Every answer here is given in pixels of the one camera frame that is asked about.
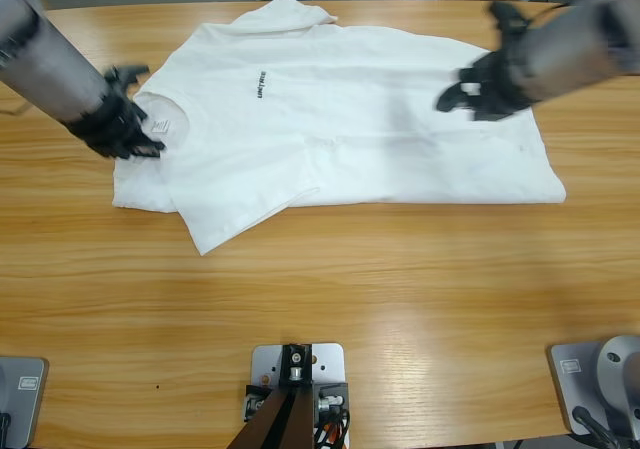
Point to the white mount block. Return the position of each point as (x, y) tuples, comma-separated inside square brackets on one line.
[(330, 359)]

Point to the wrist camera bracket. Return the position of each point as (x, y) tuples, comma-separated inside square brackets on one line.
[(127, 72), (505, 16)]

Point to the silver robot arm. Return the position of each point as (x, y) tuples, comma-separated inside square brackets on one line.
[(575, 49), (50, 69)]

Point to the white Unitree T-shirt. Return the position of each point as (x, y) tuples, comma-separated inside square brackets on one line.
[(350, 144)]

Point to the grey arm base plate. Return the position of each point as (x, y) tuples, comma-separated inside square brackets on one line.
[(25, 404), (570, 379)]

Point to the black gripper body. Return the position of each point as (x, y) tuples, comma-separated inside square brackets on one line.
[(112, 124), (500, 84)]

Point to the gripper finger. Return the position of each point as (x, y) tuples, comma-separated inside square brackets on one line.
[(456, 98), (147, 149)]

